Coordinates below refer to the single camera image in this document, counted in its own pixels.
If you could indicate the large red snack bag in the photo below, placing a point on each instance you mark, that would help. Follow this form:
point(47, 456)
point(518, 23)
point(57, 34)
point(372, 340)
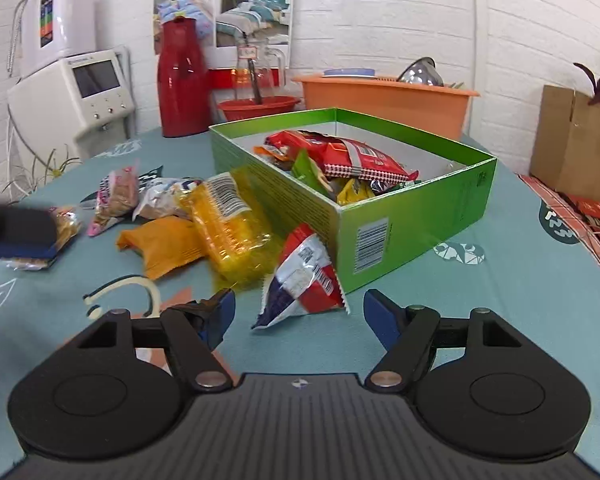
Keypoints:
point(360, 157)

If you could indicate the glass pitcher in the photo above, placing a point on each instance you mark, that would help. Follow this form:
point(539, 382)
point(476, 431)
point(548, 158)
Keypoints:
point(270, 67)

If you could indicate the white wall conduit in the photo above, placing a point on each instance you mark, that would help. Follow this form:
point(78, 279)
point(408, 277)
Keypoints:
point(473, 15)

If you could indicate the orange plastic basin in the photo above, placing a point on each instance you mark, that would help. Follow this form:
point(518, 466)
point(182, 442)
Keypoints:
point(405, 102)

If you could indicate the blue plastic lid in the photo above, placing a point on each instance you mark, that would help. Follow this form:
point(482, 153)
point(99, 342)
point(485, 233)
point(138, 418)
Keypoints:
point(350, 72)

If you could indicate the red thermos jug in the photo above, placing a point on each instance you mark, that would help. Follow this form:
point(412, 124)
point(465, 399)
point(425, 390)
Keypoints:
point(182, 90)

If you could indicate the orange snack packet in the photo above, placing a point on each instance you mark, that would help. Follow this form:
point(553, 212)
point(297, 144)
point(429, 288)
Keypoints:
point(167, 247)

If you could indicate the brown cardboard box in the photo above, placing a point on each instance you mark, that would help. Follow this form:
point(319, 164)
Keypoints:
point(570, 145)

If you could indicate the white wall water purifier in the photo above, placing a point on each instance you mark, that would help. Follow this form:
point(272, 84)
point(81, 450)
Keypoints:
point(65, 20)

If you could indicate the yellow flowering twig plant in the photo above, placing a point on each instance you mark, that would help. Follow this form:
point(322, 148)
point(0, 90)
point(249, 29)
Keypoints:
point(55, 172)

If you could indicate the pink edged snack packet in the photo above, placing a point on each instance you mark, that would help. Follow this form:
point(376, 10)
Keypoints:
point(112, 200)

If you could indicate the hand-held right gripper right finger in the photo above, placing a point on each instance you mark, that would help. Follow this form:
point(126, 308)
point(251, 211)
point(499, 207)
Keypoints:
point(380, 317)

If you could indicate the clear yellow cracker packet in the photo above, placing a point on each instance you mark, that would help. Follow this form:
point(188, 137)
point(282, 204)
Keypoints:
point(67, 227)

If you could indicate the red plastic basin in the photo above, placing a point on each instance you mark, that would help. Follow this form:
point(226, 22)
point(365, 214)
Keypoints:
point(240, 110)

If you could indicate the green cardboard box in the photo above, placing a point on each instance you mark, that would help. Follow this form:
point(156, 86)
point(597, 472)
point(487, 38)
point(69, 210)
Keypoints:
point(410, 230)

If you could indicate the yellow transparent snack packet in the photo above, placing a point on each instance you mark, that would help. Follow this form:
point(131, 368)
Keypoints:
point(225, 230)

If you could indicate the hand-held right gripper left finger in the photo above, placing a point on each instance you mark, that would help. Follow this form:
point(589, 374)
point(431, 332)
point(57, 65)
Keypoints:
point(222, 317)

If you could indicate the white machine with screen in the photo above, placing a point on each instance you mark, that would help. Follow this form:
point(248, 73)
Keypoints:
point(45, 105)

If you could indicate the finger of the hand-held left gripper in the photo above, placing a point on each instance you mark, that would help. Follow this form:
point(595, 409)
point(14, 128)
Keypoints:
point(15, 230)

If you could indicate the red white blue snack packet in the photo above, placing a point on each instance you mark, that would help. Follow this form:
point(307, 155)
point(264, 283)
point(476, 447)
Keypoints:
point(300, 275)

